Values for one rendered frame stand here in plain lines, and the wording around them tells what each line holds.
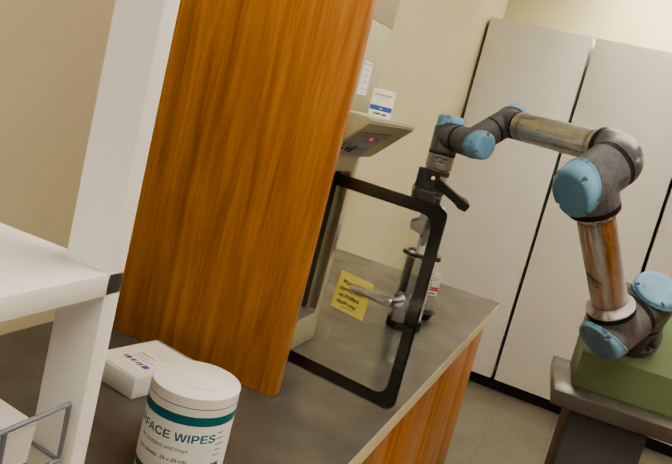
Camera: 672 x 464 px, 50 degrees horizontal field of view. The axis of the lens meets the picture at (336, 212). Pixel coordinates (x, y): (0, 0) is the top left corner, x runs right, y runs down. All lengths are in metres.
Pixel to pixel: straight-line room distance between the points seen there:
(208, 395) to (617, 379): 1.30
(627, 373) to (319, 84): 1.18
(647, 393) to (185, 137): 1.35
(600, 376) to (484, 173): 2.58
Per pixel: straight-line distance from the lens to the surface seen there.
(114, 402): 1.34
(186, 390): 1.07
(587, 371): 2.09
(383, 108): 1.59
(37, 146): 1.49
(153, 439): 1.10
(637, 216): 4.44
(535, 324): 4.56
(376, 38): 1.66
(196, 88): 1.48
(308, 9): 1.39
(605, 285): 1.80
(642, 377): 2.11
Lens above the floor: 1.54
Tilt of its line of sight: 9 degrees down
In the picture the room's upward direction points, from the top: 14 degrees clockwise
